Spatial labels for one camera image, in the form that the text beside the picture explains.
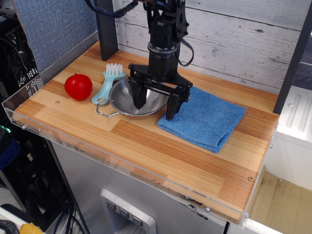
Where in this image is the red toy tomato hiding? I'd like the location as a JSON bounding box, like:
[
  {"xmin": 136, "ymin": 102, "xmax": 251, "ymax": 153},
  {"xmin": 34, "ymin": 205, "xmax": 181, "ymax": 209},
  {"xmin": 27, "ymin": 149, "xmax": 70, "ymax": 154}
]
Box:
[{"xmin": 64, "ymin": 74, "xmax": 93, "ymax": 101}]

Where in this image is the dark grey post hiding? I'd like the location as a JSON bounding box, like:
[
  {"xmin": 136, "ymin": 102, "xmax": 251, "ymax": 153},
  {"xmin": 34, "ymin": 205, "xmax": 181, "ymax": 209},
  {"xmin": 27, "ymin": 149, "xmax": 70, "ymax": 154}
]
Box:
[
  {"xmin": 96, "ymin": 13, "xmax": 118, "ymax": 61},
  {"xmin": 273, "ymin": 1, "xmax": 312, "ymax": 115}
]

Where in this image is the silver cabinet with dispenser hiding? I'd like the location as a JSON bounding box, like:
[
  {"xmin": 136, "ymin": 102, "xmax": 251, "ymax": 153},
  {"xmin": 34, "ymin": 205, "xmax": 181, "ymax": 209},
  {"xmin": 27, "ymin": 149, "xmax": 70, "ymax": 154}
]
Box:
[{"xmin": 52, "ymin": 143, "xmax": 228, "ymax": 234}]

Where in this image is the black plastic crate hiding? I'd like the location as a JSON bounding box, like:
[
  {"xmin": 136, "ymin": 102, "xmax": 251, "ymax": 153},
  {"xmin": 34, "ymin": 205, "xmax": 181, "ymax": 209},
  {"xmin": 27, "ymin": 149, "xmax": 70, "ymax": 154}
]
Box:
[{"xmin": 0, "ymin": 19, "xmax": 39, "ymax": 88}]

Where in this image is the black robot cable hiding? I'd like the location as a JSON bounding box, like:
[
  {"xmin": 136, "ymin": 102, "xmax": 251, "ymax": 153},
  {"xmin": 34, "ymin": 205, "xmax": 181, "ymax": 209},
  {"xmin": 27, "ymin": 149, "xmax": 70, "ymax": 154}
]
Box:
[{"xmin": 84, "ymin": 0, "xmax": 195, "ymax": 67}]

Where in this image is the clear acrylic table guard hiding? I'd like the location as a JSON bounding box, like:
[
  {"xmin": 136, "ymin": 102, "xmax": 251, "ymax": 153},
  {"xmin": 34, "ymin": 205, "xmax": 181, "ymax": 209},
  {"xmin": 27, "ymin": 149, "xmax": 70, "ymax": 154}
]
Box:
[{"xmin": 4, "ymin": 42, "xmax": 278, "ymax": 225}]

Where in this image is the dark grey left post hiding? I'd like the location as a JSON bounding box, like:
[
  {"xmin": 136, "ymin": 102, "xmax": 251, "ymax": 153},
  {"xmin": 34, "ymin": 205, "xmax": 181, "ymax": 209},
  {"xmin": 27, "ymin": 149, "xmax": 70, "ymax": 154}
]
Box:
[{"xmin": 96, "ymin": 13, "xmax": 118, "ymax": 61}]

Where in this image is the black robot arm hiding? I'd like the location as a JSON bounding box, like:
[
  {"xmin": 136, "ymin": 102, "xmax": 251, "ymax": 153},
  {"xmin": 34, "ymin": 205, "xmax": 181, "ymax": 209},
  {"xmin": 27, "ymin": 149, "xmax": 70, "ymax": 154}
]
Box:
[{"xmin": 128, "ymin": 0, "xmax": 193, "ymax": 120}]

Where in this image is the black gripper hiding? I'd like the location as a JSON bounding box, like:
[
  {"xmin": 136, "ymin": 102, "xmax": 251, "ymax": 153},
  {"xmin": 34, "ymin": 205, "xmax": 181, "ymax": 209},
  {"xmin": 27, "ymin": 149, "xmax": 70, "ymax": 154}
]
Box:
[{"xmin": 129, "ymin": 47, "xmax": 193, "ymax": 120}]

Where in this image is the dark grey right post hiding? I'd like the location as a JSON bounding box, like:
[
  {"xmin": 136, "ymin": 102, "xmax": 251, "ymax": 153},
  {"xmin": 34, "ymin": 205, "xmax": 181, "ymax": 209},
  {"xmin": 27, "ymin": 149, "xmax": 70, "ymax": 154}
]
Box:
[{"xmin": 273, "ymin": 1, "xmax": 312, "ymax": 115}]

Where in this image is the white ribbed appliance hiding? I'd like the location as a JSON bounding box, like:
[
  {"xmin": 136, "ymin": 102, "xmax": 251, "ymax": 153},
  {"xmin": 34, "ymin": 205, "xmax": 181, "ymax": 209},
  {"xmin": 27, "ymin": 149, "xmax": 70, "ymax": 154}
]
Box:
[{"xmin": 264, "ymin": 86, "xmax": 312, "ymax": 190}]

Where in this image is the stainless steel pot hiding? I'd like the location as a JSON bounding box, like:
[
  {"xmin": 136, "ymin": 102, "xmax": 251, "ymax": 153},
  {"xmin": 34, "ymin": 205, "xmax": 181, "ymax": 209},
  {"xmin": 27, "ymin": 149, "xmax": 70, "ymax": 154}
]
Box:
[{"xmin": 96, "ymin": 78, "xmax": 168, "ymax": 119}]

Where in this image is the light blue dish brush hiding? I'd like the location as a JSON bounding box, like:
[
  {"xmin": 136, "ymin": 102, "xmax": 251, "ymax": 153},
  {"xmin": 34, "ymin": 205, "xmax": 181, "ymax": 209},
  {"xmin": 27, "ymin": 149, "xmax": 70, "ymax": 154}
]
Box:
[{"xmin": 91, "ymin": 63, "xmax": 126, "ymax": 105}]

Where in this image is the blue cloth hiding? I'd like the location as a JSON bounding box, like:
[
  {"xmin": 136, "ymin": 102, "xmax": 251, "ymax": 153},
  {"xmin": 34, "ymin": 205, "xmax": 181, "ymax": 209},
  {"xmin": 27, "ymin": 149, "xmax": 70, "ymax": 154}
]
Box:
[{"xmin": 157, "ymin": 87, "xmax": 246, "ymax": 153}]

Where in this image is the yellow object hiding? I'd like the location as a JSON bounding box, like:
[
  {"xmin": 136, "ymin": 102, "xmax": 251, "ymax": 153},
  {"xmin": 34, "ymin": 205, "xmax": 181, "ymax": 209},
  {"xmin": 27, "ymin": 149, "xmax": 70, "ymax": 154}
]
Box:
[{"xmin": 19, "ymin": 223, "xmax": 43, "ymax": 234}]

